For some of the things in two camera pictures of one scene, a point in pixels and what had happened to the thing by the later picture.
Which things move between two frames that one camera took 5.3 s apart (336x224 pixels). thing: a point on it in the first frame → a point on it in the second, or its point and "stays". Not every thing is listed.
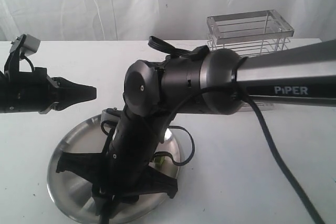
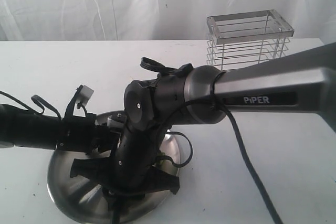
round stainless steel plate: [73, 190] stays
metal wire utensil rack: [249, 33] stays
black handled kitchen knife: [105, 215] → [116, 203]
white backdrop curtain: [168, 6] stays
